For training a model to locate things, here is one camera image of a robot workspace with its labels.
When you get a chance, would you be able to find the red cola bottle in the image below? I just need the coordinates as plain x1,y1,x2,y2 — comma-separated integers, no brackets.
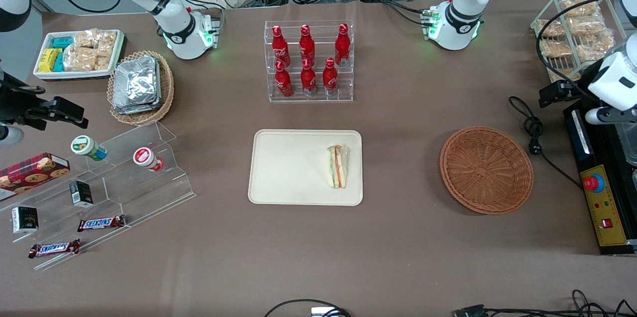
322,57,339,96
275,61,294,98
334,23,351,67
301,58,318,97
299,24,316,65
271,25,291,68

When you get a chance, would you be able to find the light wicker basket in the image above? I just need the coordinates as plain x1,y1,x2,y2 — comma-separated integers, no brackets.
107,50,175,126

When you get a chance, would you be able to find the brown wicker basket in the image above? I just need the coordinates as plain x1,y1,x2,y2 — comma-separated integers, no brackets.
439,126,534,215

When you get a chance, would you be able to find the bagged fried snack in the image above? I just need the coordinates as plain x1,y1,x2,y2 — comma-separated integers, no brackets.
536,19,568,39
575,31,615,61
567,16,605,36
560,0,600,18
540,40,573,58

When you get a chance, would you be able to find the foil wrapped pack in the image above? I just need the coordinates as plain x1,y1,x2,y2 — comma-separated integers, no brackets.
112,98,162,115
112,56,161,108

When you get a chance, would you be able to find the black power cable with plug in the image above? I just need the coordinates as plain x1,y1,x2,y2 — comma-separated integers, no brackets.
509,96,584,191

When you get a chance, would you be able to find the Snickers chocolate bar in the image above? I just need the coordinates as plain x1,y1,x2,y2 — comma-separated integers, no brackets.
28,239,81,259
77,214,126,232

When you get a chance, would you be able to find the red emergency stop button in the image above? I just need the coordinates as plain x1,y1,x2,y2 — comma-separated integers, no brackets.
583,174,605,193

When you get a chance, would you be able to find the black appliance yellow panel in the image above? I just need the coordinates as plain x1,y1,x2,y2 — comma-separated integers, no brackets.
563,101,637,256

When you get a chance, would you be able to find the small black carton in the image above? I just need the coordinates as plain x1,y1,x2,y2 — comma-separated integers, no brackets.
69,180,94,208
11,206,39,234

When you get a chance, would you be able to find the cream plastic tray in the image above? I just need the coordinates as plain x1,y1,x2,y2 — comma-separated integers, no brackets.
248,129,363,207

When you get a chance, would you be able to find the clear acrylic step shelf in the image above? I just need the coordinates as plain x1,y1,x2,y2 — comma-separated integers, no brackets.
0,120,196,272

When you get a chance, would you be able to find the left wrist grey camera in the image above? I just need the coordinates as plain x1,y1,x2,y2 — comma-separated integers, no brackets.
585,108,637,125

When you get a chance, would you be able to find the black cable with connector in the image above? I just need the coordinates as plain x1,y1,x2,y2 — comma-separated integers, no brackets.
454,290,637,317

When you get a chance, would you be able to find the red tartan cookie box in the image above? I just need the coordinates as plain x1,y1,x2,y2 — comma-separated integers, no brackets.
0,152,71,202

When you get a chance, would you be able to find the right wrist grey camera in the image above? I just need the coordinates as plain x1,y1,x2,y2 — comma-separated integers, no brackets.
0,125,24,146

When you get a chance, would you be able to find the clear acrylic bottle rack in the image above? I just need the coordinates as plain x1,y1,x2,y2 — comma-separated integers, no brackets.
264,20,355,104

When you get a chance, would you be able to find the triangular sandwich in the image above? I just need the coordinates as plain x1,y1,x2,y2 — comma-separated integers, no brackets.
326,144,350,189

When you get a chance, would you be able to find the clear rectangular container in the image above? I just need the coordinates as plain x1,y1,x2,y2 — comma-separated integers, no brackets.
615,123,637,167

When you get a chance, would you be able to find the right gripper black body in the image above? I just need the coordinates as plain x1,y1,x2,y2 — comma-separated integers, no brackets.
0,72,49,124

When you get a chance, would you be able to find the green lid sunflower cup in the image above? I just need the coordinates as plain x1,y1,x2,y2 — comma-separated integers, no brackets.
71,135,108,162

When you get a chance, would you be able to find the red lid yogurt cup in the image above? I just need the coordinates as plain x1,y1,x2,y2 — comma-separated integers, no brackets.
133,147,165,172

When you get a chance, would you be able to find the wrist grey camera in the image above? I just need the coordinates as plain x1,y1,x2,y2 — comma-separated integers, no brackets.
585,108,637,125
0,125,24,146

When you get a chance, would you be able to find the white rectangular bin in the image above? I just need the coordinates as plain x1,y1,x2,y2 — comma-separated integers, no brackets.
33,29,126,82

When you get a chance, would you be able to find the black looped cable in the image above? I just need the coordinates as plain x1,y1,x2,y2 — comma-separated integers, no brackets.
263,299,351,317

